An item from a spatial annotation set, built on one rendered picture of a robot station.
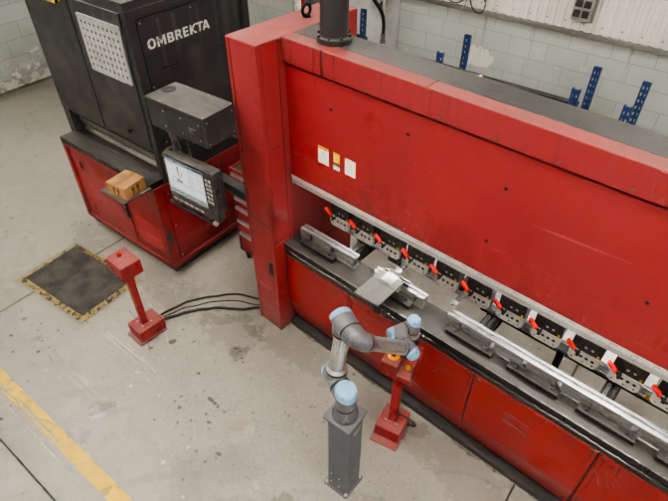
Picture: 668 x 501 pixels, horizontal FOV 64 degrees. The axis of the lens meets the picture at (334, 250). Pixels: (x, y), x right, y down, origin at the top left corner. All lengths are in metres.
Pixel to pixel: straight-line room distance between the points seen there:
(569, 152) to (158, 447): 3.08
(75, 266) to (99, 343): 1.00
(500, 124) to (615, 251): 0.72
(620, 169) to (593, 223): 0.28
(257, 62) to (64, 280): 3.00
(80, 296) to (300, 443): 2.37
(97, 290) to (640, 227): 4.15
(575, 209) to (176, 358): 3.08
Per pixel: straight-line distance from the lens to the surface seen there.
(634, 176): 2.34
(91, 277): 5.25
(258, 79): 3.13
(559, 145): 2.39
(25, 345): 4.94
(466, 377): 3.37
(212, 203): 3.42
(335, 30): 3.02
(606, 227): 2.50
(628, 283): 2.62
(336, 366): 2.85
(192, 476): 3.85
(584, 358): 2.97
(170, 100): 3.39
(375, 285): 3.35
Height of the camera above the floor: 3.37
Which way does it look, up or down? 41 degrees down
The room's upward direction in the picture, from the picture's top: straight up
